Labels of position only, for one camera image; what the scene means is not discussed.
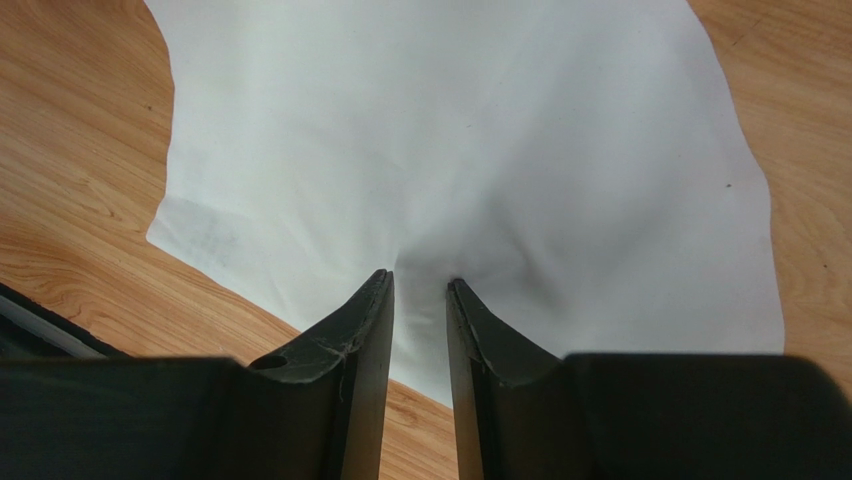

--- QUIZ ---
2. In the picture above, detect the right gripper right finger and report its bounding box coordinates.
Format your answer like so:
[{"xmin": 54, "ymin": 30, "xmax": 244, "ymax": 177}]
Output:
[{"xmin": 446, "ymin": 279, "xmax": 566, "ymax": 479}]

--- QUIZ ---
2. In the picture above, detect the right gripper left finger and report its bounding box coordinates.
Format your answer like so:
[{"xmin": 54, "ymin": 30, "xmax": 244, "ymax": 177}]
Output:
[{"xmin": 248, "ymin": 269, "xmax": 394, "ymax": 479}]

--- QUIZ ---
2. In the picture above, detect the white underwear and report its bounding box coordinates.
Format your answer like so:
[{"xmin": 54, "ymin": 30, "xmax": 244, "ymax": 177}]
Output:
[{"xmin": 147, "ymin": 1, "xmax": 785, "ymax": 404}]

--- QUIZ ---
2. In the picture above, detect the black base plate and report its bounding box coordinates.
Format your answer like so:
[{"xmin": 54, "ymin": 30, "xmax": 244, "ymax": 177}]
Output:
[{"xmin": 1, "ymin": 284, "xmax": 129, "ymax": 361}]

